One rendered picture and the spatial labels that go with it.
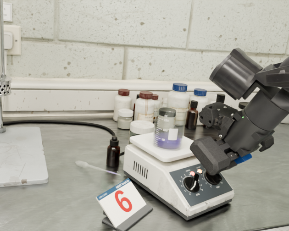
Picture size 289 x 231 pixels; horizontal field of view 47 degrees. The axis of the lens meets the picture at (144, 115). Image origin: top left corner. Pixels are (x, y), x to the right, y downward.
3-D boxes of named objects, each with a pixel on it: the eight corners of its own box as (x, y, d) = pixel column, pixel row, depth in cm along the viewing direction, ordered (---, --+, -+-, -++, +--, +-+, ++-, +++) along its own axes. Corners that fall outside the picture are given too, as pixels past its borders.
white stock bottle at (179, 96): (160, 119, 111) (164, 81, 108) (178, 118, 115) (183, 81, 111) (171, 126, 105) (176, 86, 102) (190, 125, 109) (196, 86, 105)
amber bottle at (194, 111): (191, 130, 104) (196, 103, 101) (182, 127, 106) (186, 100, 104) (198, 128, 107) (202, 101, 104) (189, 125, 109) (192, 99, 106)
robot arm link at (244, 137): (298, 120, 59) (273, 96, 61) (240, 145, 47) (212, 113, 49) (269, 149, 64) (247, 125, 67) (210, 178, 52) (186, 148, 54)
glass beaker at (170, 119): (188, 148, 68) (194, 108, 65) (171, 156, 63) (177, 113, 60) (160, 138, 72) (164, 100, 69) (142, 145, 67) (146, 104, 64)
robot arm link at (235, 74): (322, 65, 50) (259, 20, 53) (317, 74, 44) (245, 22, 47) (272, 118, 56) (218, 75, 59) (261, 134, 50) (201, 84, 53)
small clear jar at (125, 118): (114, 125, 101) (115, 108, 100) (128, 124, 104) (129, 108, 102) (120, 130, 98) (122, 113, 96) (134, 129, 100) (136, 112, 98)
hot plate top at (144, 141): (208, 151, 68) (209, 147, 68) (164, 163, 61) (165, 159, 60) (169, 132, 77) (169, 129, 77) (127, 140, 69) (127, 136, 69)
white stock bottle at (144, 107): (129, 124, 104) (132, 90, 100) (145, 122, 107) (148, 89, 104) (140, 130, 99) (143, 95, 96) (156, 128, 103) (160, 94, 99)
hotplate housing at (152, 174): (234, 203, 65) (241, 166, 63) (186, 223, 57) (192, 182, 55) (160, 159, 81) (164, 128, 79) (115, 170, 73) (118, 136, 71)
